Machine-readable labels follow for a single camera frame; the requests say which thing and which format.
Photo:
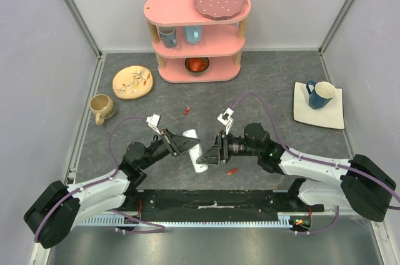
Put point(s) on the pink three-tier shelf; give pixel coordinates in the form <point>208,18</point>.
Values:
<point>222,41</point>

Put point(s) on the beige mug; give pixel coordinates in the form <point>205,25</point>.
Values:
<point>102,107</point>

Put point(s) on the dark bowl on shelf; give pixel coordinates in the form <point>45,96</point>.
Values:
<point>186,63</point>

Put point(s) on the red orange battery near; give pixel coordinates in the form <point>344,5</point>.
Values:
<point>232,171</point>

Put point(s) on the yellow floral plate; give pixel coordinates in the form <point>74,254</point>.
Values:
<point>133,82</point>

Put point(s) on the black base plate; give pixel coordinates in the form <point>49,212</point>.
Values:
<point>214,205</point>

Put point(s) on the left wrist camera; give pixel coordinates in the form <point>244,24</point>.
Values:
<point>153,122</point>

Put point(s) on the dark blue mug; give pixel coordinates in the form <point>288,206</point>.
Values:
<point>320,93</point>

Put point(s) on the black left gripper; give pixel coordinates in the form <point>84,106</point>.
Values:
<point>179,144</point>

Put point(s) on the pink dotted plate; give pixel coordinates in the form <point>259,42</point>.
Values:
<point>220,9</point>

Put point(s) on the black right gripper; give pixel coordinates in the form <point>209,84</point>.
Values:
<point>222,147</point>

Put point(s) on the red mug in bowl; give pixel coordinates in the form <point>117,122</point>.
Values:
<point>197,65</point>

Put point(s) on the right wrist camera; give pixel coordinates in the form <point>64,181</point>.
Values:
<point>226,119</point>

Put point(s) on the grey mug on shelf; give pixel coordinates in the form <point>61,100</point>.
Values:
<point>168,36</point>

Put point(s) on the light blue mug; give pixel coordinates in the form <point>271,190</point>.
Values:
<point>193,34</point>

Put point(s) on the white remote control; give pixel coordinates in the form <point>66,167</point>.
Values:
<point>195,152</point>

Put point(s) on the white cable duct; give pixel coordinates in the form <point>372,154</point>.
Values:
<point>119,222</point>

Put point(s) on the white square plate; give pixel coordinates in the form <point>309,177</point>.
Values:
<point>330,116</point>

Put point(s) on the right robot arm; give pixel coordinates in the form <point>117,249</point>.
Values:
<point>356,183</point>

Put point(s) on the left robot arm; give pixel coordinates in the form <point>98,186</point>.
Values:
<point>60,208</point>

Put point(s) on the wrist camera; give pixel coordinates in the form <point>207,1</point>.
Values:
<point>226,119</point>
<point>153,122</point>

